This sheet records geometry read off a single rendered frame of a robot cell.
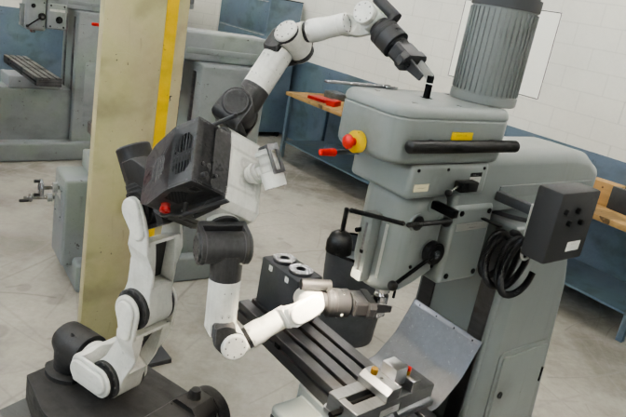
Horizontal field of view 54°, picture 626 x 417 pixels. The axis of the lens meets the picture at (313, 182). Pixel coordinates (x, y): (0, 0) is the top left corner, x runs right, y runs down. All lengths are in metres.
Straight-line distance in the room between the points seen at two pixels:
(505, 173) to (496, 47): 0.39
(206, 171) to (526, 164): 1.01
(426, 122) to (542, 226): 0.45
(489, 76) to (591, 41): 4.50
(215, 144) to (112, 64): 1.45
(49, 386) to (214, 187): 1.20
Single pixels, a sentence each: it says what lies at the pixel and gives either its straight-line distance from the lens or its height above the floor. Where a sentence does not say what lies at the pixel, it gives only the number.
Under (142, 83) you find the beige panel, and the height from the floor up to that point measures 1.56.
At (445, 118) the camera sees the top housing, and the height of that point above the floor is 1.86.
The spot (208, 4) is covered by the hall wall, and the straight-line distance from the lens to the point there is 11.49.
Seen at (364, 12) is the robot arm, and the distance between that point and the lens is 1.84.
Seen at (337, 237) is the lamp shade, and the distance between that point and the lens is 1.66.
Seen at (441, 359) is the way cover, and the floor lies 0.99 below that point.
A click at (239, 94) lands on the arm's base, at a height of 1.79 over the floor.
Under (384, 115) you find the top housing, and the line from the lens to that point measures 1.59.
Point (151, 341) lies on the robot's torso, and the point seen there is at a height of 0.85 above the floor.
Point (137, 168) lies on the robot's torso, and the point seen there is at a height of 1.50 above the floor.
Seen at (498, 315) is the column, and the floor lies 1.21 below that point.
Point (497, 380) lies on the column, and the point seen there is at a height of 0.96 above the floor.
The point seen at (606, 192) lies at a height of 1.00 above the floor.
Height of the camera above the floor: 2.10
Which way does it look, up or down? 16 degrees down
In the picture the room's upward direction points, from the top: 10 degrees clockwise
